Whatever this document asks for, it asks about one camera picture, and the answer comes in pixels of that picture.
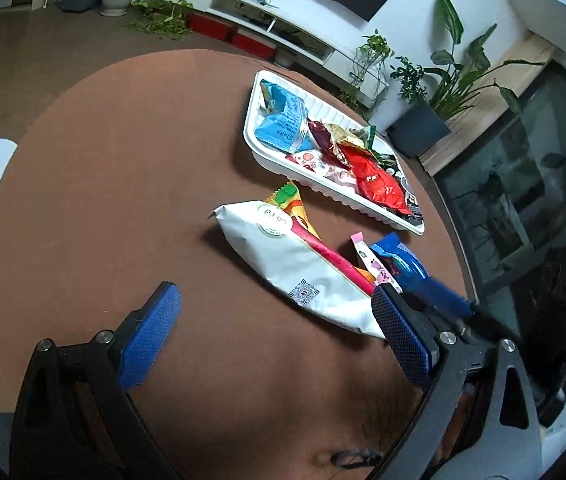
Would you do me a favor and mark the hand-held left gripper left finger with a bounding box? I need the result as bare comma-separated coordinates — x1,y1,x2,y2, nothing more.
10,281,182,480

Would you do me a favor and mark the dark blue snack bag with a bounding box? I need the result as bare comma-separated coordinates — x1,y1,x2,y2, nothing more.
369,232,431,286

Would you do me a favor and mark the glass sliding door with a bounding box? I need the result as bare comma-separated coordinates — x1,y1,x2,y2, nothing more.
435,60,566,311

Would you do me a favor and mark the orange green snack packet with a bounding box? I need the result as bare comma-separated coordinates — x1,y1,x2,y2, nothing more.
264,181,376,288

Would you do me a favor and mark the red storage box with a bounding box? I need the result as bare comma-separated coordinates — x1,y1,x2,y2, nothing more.
186,12,231,41
231,29,276,59

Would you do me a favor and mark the white plastic tray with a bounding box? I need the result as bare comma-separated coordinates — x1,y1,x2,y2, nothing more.
243,70,426,236

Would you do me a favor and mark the black snack packet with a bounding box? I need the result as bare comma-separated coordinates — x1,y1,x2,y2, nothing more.
380,162,425,221

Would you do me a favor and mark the small red white nut packet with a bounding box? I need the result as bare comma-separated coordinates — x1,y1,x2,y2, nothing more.
285,149,336,176

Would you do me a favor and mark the light blue snack packet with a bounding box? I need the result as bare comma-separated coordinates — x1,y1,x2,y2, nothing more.
254,110,315,153
260,80,309,123

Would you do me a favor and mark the green red snack packet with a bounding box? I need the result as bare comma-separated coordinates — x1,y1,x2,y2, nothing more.
363,125,399,168

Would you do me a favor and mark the large red snack bag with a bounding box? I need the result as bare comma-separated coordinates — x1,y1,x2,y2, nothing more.
338,144,410,216

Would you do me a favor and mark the large white snack bag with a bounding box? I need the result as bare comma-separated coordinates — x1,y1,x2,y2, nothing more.
206,200,389,339

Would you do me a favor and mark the dark red almond snack packet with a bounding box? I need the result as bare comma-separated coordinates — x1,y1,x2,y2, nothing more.
307,119,351,168

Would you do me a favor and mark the trailing vine plant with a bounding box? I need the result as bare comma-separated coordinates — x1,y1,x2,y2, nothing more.
123,0,202,42
349,30,395,111

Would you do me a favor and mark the tall-leaf plant in dark pot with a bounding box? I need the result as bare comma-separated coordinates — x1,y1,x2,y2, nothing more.
388,0,544,157

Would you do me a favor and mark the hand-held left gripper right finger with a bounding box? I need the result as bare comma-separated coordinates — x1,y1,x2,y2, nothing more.
370,284,546,480

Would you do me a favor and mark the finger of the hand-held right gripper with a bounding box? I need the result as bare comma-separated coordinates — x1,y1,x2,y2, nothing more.
403,275,524,343

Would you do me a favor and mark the thin pink snack packet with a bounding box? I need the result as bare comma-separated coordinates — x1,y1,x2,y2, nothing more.
350,231,404,293

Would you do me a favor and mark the white TV cabinet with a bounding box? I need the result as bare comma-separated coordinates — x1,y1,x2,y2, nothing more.
183,0,359,66

